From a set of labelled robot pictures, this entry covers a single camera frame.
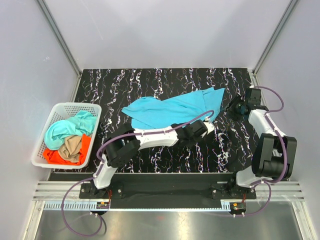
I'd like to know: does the left small connector board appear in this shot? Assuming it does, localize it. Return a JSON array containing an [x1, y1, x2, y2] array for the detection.
[[96, 201, 110, 209]]

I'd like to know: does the right small connector board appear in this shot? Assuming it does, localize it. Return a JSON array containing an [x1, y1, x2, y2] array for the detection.
[[231, 202, 247, 212]]

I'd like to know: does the bright blue t shirt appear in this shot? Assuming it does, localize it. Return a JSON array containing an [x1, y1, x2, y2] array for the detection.
[[122, 87, 225, 130]]

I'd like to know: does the left aluminium frame post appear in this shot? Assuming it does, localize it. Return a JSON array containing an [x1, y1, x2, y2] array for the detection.
[[35, 0, 82, 78]]

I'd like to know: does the beige t shirt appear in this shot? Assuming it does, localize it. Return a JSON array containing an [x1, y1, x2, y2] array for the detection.
[[57, 135, 82, 164]]

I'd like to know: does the aluminium frame post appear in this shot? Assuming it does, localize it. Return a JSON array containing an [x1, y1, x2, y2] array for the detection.
[[252, 0, 300, 76], [35, 0, 82, 78]]

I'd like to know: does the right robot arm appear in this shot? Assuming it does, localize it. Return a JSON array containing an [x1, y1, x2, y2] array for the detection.
[[221, 86, 297, 188]]

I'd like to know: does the small connector board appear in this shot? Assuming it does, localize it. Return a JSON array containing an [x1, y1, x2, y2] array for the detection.
[[96, 201, 110, 209], [231, 202, 247, 212]]

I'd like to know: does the teal green t shirt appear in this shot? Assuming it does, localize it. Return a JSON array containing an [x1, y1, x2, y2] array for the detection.
[[44, 110, 97, 151]]

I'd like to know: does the aluminium front rail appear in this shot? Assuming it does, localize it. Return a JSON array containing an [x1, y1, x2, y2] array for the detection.
[[33, 181, 305, 213]]

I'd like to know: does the orange t shirt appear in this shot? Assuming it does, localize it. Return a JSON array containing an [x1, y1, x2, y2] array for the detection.
[[42, 134, 92, 166]]

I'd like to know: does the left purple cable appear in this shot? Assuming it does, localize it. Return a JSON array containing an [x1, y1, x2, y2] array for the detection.
[[60, 109, 216, 237]]

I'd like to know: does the white plastic laundry basket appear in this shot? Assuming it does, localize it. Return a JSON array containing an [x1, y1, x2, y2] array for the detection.
[[31, 102, 102, 170]]

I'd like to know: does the right aluminium frame post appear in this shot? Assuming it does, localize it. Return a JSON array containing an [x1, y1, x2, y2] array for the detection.
[[252, 0, 300, 76]]

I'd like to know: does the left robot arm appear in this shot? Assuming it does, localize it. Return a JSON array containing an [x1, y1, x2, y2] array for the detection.
[[93, 120, 215, 190]]

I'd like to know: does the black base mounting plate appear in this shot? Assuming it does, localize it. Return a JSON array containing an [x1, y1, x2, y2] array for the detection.
[[49, 172, 275, 199]]

